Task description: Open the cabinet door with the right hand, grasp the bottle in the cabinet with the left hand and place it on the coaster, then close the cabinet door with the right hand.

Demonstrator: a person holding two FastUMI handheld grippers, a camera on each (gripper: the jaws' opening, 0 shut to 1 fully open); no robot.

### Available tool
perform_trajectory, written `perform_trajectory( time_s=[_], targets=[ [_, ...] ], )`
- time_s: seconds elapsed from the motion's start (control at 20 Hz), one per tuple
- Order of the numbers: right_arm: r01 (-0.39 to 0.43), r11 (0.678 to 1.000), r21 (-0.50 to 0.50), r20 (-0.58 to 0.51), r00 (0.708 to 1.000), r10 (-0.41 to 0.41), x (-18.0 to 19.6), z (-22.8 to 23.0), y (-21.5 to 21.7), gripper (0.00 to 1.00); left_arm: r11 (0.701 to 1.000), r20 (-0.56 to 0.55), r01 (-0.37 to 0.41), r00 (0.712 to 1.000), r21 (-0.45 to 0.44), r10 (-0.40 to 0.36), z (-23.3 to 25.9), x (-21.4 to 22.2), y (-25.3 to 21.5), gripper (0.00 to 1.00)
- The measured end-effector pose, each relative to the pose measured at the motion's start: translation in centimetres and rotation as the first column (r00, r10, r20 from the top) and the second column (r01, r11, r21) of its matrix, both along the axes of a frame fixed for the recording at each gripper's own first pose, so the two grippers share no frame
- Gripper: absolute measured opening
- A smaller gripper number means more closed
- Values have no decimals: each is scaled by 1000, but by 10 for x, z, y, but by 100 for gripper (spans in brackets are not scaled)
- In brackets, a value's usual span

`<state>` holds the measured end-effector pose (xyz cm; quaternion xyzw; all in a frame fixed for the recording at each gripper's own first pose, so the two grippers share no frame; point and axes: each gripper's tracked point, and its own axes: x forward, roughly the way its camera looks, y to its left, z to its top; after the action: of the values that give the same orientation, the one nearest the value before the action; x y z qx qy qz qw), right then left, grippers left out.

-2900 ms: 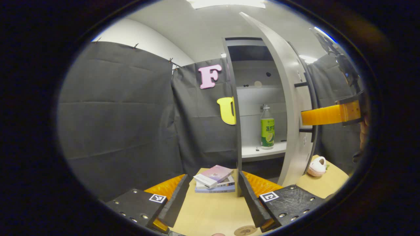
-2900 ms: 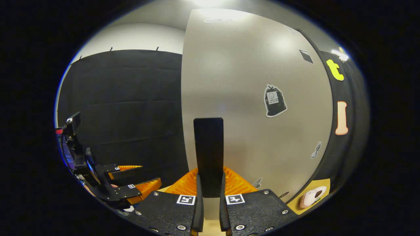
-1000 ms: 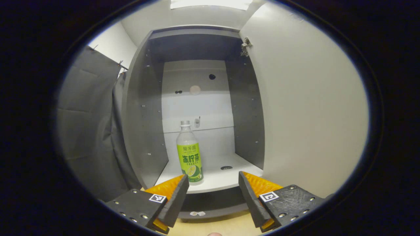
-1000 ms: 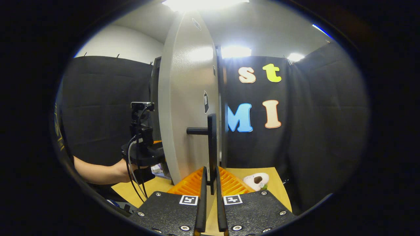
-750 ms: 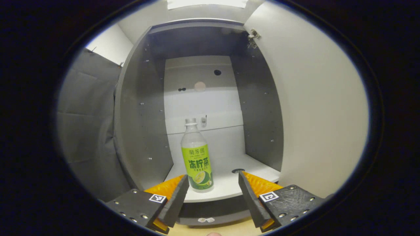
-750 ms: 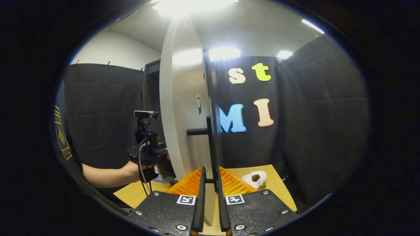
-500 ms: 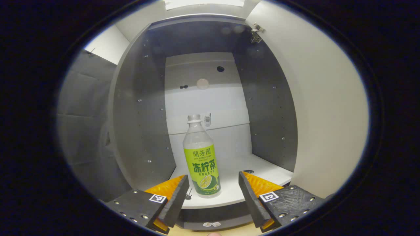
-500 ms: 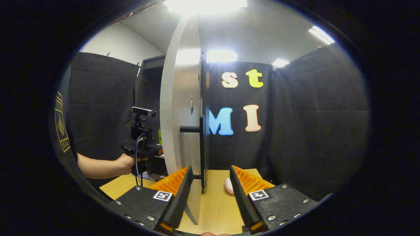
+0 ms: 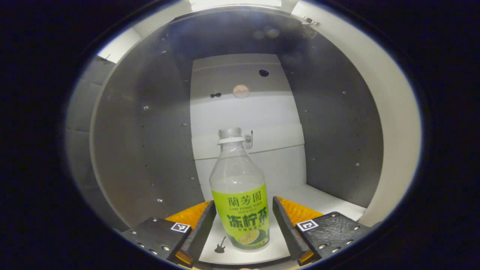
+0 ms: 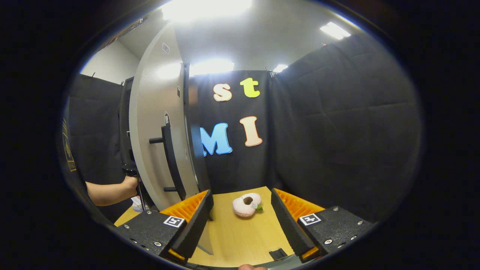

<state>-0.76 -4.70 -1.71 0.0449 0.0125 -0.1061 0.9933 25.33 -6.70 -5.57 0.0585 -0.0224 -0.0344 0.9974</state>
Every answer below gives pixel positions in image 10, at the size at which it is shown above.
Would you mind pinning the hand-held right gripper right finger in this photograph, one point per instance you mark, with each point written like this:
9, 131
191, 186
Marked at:
285, 225

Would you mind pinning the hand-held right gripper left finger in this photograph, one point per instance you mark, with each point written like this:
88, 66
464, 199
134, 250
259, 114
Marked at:
198, 221

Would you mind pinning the beige cabinet door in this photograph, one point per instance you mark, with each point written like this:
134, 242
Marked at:
150, 112

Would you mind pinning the small white pink object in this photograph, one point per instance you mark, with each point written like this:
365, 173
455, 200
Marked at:
135, 205

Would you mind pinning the pink plush doughnut toy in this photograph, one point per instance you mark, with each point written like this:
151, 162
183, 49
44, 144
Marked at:
242, 210

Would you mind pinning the person's black printed shirt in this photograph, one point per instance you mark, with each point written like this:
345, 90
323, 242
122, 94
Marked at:
69, 150

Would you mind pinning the black backdrop cloth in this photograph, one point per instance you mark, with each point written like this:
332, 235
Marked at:
337, 131

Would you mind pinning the ceiling light panel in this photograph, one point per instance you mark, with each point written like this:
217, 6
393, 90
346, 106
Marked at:
280, 68
206, 7
212, 66
335, 30

